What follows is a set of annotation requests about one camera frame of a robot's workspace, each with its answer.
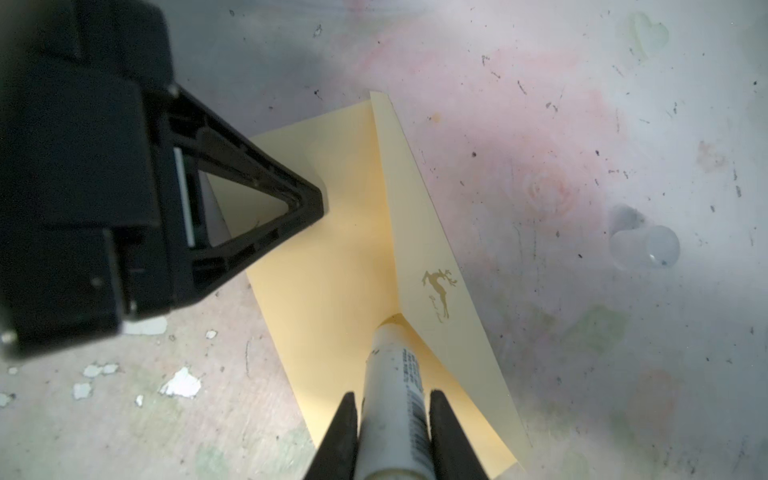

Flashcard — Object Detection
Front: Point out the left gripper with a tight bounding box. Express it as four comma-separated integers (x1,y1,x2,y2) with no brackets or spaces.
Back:
1,1,324,358

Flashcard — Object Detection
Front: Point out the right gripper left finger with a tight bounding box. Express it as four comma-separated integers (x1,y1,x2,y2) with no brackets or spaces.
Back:
304,392,358,480

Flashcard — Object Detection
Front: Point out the translucent glue stick cap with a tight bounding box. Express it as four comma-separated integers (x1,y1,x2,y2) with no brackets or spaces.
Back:
609,225,681,270

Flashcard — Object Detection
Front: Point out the white glue stick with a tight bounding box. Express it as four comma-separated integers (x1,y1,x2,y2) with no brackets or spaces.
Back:
353,314,435,479

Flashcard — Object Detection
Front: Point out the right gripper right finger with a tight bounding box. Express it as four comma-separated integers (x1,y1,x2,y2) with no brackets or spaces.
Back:
429,390,489,480

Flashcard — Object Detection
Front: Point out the yellow envelope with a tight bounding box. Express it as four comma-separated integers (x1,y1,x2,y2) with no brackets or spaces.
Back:
206,91,532,480

